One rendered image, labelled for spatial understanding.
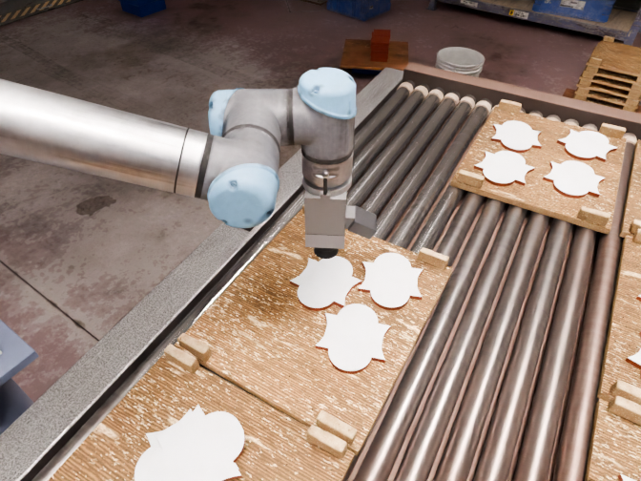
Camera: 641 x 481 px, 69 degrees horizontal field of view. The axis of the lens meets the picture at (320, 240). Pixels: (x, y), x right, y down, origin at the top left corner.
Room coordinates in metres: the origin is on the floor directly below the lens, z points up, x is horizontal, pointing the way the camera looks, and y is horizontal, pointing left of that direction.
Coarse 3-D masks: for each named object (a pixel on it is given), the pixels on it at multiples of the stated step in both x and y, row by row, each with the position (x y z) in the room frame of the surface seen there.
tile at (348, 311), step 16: (352, 304) 0.52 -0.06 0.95; (336, 320) 0.48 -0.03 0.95; (352, 320) 0.48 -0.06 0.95; (368, 320) 0.48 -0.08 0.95; (336, 336) 0.45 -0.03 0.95; (352, 336) 0.45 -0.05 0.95; (368, 336) 0.45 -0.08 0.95; (336, 352) 0.42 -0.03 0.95; (352, 352) 0.42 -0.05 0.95; (368, 352) 0.42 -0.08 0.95; (336, 368) 0.39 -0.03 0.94; (352, 368) 0.39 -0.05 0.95
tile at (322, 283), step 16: (336, 256) 0.64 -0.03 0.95; (304, 272) 0.59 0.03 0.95; (320, 272) 0.59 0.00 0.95; (336, 272) 0.59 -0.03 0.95; (352, 272) 0.59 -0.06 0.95; (304, 288) 0.55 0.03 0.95; (320, 288) 0.55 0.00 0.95; (336, 288) 0.55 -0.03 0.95; (352, 288) 0.56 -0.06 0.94; (304, 304) 0.52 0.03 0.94; (320, 304) 0.52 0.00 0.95; (336, 304) 0.52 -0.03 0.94
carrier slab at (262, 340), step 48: (288, 240) 0.69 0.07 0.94; (384, 240) 0.69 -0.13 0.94; (240, 288) 0.56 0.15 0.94; (288, 288) 0.56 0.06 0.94; (432, 288) 0.56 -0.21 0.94; (192, 336) 0.46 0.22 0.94; (240, 336) 0.46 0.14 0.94; (288, 336) 0.46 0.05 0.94; (384, 336) 0.46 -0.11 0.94; (240, 384) 0.37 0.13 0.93; (288, 384) 0.37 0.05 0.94; (336, 384) 0.37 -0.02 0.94; (384, 384) 0.37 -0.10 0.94
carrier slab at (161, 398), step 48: (144, 384) 0.37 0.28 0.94; (192, 384) 0.37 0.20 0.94; (96, 432) 0.29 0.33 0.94; (144, 432) 0.29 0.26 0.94; (288, 432) 0.29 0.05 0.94; (48, 480) 0.23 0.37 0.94; (96, 480) 0.23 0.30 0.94; (240, 480) 0.23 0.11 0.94; (288, 480) 0.23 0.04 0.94; (336, 480) 0.23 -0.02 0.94
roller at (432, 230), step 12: (492, 108) 1.28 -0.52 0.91; (444, 192) 0.89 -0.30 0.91; (456, 192) 0.87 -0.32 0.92; (444, 204) 0.82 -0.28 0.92; (456, 204) 0.84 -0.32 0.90; (432, 216) 0.79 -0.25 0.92; (444, 216) 0.79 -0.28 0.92; (432, 228) 0.74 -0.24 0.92; (444, 228) 0.76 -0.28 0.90; (420, 240) 0.71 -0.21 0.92; (432, 240) 0.71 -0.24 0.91
